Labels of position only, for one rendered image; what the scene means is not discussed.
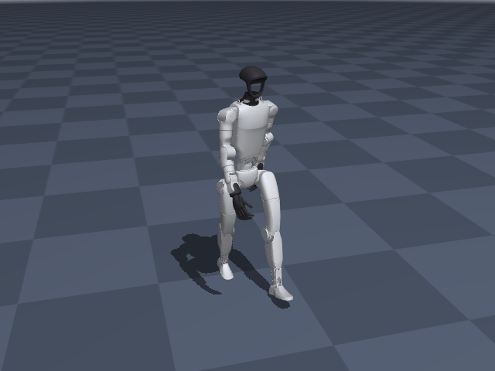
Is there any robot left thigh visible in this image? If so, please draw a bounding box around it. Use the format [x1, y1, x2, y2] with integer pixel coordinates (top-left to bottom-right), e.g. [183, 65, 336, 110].
[256, 170, 281, 243]

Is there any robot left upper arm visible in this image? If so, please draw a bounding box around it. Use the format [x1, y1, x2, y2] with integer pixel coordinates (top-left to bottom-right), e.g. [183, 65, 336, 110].
[263, 100, 278, 145]

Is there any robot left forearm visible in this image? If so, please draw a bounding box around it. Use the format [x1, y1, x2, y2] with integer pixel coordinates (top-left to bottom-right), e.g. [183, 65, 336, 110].
[253, 143, 271, 167]

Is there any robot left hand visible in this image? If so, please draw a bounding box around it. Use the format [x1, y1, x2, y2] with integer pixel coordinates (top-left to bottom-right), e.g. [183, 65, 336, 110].
[247, 163, 263, 191]

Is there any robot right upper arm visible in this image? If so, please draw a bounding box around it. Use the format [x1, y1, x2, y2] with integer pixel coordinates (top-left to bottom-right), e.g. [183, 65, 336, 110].
[217, 107, 237, 159]

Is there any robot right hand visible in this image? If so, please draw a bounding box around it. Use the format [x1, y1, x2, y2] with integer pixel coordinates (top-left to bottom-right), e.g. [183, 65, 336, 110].
[229, 183, 254, 220]

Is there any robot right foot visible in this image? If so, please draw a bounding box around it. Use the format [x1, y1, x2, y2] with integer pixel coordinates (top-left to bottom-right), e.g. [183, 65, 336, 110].
[217, 257, 234, 280]

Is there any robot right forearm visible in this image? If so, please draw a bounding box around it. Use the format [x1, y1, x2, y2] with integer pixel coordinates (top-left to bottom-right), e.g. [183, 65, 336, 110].
[220, 147, 241, 194]

